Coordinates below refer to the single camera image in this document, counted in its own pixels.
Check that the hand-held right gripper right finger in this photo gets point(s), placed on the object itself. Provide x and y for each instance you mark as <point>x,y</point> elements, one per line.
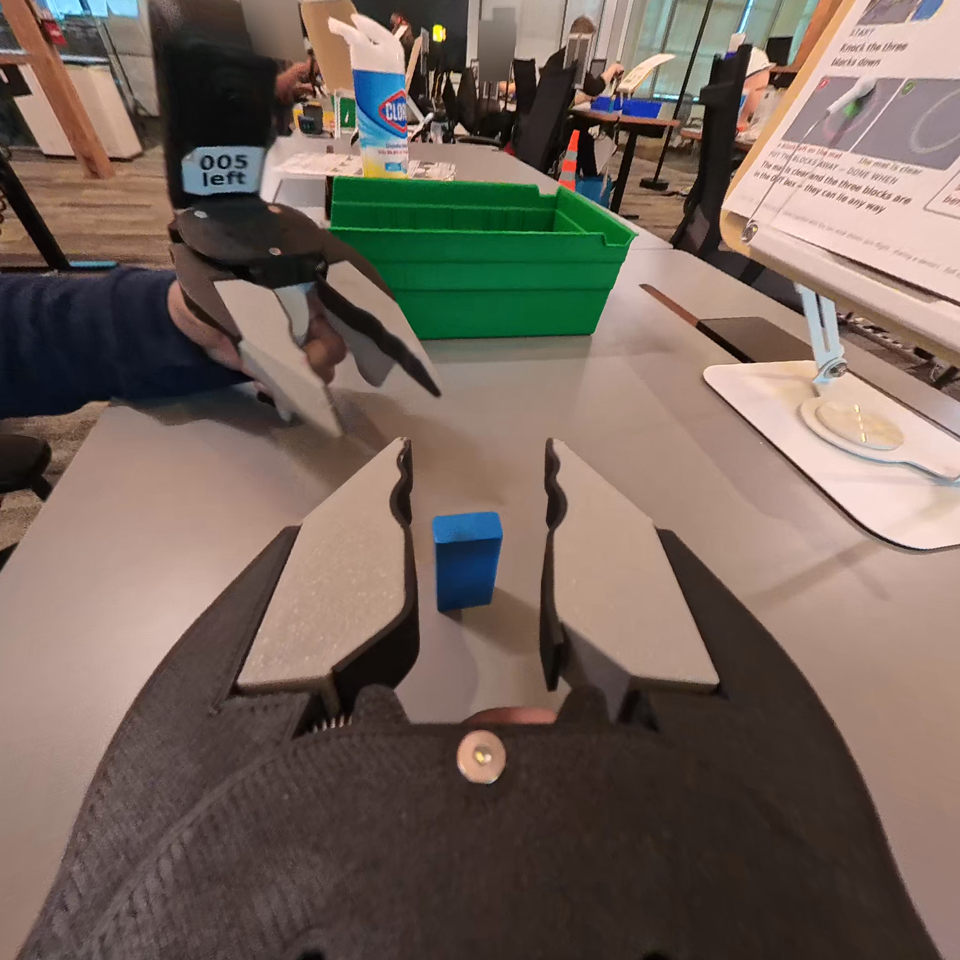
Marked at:
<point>622,600</point>

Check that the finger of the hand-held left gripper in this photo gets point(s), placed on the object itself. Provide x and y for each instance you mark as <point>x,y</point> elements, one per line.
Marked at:
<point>375,307</point>
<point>277,360</point>

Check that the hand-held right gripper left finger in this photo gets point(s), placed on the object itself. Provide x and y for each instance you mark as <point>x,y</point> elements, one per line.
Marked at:
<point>337,592</point>

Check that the green plastic bin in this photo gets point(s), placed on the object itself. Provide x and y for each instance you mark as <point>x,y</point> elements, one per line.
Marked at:
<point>487,300</point>

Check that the blue rectangular wooden block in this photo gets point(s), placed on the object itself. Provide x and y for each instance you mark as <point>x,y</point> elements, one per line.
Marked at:
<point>465,570</point>

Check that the person's left forearm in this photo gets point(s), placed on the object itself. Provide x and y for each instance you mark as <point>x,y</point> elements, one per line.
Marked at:
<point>90,337</point>

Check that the person's left hand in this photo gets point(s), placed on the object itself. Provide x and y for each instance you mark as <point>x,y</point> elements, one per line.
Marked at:
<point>202,334</point>

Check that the small dark device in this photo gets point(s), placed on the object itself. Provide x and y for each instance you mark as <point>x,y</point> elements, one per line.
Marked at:
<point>309,120</point>

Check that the white cabinet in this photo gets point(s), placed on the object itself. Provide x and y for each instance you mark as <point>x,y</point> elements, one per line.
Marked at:
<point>105,112</point>

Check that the brown cardboard sheet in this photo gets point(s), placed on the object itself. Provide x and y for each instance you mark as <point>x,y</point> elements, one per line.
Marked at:
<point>322,37</point>

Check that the printed paper sheets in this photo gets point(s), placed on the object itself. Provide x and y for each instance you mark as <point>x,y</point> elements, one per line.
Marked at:
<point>315,165</point>

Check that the small green white box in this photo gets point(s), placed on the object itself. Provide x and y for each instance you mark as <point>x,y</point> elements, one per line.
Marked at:
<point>345,112</point>

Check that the clear plastic bag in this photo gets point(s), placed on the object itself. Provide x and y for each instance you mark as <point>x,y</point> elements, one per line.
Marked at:
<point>431,171</point>

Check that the white disinfectant spray bottle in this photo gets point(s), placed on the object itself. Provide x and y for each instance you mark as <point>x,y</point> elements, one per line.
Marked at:
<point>379,90</point>

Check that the small blue bucket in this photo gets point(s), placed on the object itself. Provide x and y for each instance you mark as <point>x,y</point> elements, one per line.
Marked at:
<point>596,193</point>

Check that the black office chair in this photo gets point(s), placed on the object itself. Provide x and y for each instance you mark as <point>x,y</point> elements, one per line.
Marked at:
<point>22,457</point>
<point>724,112</point>
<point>544,112</point>

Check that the white document stand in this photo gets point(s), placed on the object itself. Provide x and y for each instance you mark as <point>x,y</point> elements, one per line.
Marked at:
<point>885,495</point>

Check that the dark rectangular mat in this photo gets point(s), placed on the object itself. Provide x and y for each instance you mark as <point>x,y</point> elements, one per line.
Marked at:
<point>750,337</point>

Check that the black pole stand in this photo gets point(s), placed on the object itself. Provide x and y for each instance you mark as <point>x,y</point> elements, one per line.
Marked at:
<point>656,182</point>

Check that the wooden top background table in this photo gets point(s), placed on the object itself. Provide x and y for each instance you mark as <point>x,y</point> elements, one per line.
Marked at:
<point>637,121</point>

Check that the blue plastic bin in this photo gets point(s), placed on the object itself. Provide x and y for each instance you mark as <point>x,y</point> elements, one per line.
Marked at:
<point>641,109</point>

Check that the background document stand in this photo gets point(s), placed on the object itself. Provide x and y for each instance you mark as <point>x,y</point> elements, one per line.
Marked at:
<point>645,71</point>

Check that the printed instruction sheet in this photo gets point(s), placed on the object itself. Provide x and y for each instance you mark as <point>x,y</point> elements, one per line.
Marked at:
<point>862,172</point>

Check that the wooden post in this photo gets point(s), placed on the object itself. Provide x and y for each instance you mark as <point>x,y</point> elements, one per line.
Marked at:
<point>60,90</point>

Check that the black standing desk frame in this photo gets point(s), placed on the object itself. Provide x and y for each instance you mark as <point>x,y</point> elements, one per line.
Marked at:
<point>30,217</point>

